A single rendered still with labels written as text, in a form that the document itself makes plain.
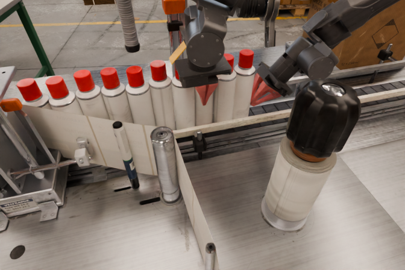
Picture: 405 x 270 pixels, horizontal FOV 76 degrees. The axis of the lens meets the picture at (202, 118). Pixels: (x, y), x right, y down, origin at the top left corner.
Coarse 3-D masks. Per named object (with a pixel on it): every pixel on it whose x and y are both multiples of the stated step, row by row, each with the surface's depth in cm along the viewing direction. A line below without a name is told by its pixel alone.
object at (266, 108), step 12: (384, 84) 86; (396, 84) 86; (396, 96) 81; (252, 108) 76; (264, 108) 76; (276, 108) 76; (288, 108) 76; (276, 120) 73; (216, 132) 69; (228, 132) 69
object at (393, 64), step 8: (376, 64) 79; (384, 64) 79; (392, 64) 80; (400, 64) 81; (336, 72) 76; (344, 72) 76; (352, 72) 77; (360, 72) 78; (296, 80) 73; (304, 80) 74
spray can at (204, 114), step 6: (198, 96) 62; (210, 96) 63; (198, 102) 63; (210, 102) 64; (198, 108) 65; (204, 108) 64; (210, 108) 65; (198, 114) 66; (204, 114) 66; (210, 114) 67; (198, 120) 67; (204, 120) 67; (210, 120) 68
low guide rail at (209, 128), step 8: (360, 96) 75; (368, 96) 75; (376, 96) 76; (384, 96) 77; (392, 96) 78; (272, 112) 70; (280, 112) 70; (288, 112) 70; (232, 120) 67; (240, 120) 67; (248, 120) 68; (256, 120) 69; (264, 120) 69; (184, 128) 65; (192, 128) 65; (200, 128) 65; (208, 128) 66; (216, 128) 67; (224, 128) 67; (176, 136) 65; (184, 136) 66
